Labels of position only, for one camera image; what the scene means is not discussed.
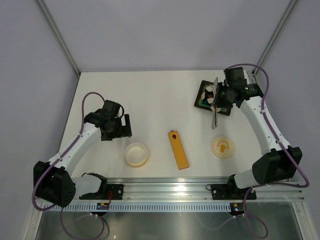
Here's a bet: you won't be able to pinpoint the aluminium frame post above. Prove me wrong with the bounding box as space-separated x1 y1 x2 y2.
35 0 81 79
256 0 300 67

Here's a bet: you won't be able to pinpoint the white slotted cable duct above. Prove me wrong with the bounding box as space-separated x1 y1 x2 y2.
44 201 232 211

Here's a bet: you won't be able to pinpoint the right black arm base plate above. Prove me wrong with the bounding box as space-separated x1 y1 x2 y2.
209 184 249 200

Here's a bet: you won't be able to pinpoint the left aluminium frame post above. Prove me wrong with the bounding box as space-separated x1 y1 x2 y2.
35 0 81 79

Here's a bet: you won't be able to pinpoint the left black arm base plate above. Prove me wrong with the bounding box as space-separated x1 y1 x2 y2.
79 183 124 200

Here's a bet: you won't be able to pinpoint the round yellow lunch bowl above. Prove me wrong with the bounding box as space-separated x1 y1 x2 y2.
124 142 149 168

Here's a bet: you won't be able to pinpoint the metal serving tongs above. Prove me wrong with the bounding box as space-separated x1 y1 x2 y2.
211 77 218 130

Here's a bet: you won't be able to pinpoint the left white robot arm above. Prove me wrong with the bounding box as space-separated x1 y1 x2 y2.
32 100 132 208

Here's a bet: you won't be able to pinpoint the cream round bowl lid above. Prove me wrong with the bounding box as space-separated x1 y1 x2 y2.
210 136 235 159

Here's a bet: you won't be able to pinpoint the yellow rectangular cutlery case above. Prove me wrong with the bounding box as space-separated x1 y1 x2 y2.
168 130 190 170

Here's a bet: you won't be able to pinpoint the right aluminium frame post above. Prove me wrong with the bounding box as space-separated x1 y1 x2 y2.
256 0 300 67

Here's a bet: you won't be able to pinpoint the aluminium front rail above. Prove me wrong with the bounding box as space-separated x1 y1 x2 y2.
107 177 305 202

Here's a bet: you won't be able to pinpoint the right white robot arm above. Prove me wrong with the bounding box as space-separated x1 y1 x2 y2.
211 64 303 198

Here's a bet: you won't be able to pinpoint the black food tray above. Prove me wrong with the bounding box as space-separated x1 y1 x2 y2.
194 80 232 116

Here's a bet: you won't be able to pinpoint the right aluminium side rail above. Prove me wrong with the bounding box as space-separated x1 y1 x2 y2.
246 70 291 182

